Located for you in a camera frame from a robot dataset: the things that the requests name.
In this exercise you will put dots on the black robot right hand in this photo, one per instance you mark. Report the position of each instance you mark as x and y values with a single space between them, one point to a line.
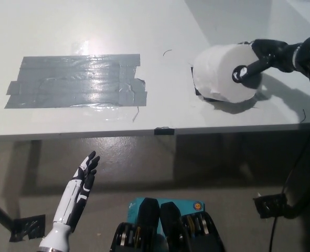
307 57

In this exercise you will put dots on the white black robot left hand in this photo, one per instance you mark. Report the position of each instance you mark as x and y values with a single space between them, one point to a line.
68 207

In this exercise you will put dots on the white toilet paper roll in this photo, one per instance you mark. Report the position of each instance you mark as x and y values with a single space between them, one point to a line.
217 73

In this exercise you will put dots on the black teal robot torso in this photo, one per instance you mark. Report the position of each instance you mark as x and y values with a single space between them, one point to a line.
149 223

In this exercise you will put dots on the black tape square area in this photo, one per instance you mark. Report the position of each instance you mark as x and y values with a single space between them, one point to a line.
208 99

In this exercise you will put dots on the small black tape strip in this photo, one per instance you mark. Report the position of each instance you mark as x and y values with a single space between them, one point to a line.
164 131

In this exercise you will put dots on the grey duct tape patch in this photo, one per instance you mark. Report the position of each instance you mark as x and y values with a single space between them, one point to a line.
65 78

